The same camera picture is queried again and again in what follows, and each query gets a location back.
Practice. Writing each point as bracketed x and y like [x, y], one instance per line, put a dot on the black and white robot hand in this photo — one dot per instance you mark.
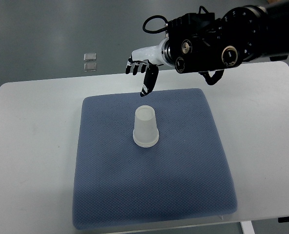
[149, 58]

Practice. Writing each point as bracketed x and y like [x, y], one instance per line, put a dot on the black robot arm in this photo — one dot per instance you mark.
[200, 42]

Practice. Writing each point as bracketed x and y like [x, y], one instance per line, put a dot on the upper metal floor plate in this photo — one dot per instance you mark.
[89, 56]

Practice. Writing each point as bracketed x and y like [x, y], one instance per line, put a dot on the white paper cup on cushion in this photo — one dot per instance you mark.
[146, 144]

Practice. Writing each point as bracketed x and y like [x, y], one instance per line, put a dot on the blue grey fabric cushion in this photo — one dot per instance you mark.
[184, 175]

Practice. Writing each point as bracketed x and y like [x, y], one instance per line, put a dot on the white table leg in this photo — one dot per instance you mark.
[247, 227]

